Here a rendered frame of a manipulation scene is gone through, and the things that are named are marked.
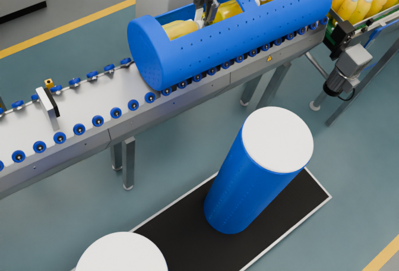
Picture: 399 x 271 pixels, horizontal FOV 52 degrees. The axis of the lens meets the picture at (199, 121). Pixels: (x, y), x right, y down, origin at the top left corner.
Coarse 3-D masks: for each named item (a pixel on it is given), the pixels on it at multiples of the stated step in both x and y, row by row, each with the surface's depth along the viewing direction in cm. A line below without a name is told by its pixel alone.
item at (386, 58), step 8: (392, 48) 215; (384, 56) 222; (392, 56) 220; (376, 64) 228; (384, 64) 224; (376, 72) 230; (368, 80) 238; (360, 88) 246; (344, 104) 263; (336, 112) 273; (328, 120) 283
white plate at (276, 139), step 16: (256, 112) 157; (272, 112) 158; (288, 112) 159; (256, 128) 153; (272, 128) 154; (288, 128) 156; (304, 128) 157; (256, 144) 150; (272, 144) 151; (288, 144) 152; (304, 144) 153; (256, 160) 147; (272, 160) 148; (288, 160) 149; (304, 160) 150
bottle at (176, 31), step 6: (180, 24) 154; (186, 24) 154; (192, 24) 155; (198, 24) 157; (168, 30) 151; (174, 30) 151; (180, 30) 152; (186, 30) 153; (192, 30) 154; (168, 36) 150; (174, 36) 151; (180, 36) 152
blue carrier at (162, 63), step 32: (224, 0) 180; (288, 0) 166; (320, 0) 174; (128, 32) 158; (160, 32) 144; (192, 32) 148; (224, 32) 154; (256, 32) 162; (288, 32) 177; (160, 64) 144; (192, 64) 152
